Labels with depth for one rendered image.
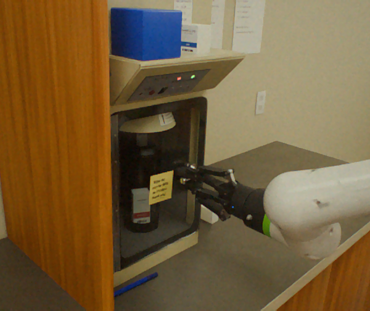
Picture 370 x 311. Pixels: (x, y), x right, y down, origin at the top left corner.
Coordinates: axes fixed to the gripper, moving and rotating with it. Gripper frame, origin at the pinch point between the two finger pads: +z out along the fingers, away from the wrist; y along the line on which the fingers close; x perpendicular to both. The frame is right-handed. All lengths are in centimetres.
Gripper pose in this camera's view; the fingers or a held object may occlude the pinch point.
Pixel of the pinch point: (187, 177)
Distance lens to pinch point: 105.5
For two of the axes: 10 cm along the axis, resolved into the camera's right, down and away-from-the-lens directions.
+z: -7.1, -2.8, 6.5
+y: 0.4, -9.3, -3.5
